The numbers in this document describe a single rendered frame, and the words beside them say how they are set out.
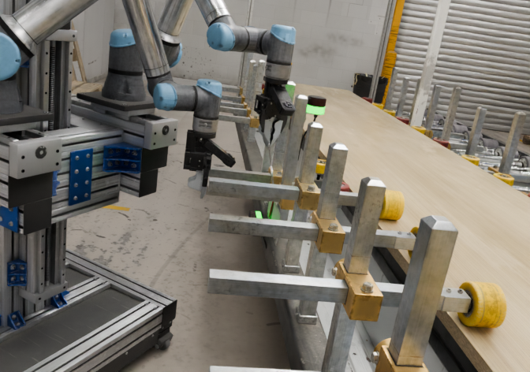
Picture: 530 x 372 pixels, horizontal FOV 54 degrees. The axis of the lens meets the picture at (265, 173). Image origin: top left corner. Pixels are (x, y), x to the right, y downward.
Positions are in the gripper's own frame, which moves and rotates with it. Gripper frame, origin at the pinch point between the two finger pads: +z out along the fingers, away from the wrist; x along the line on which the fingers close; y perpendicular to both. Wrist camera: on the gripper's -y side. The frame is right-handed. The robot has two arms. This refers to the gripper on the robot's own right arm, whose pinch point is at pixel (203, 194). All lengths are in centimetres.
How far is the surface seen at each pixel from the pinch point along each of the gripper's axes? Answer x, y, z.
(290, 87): -27, -26, -33
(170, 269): -104, 10, 83
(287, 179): -2.3, -25.8, -7.1
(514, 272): 52, -72, -7
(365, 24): -754, -265, -67
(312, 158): 22.7, -26.7, -21.3
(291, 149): -2.3, -25.5, -17.1
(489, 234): 30, -78, -7
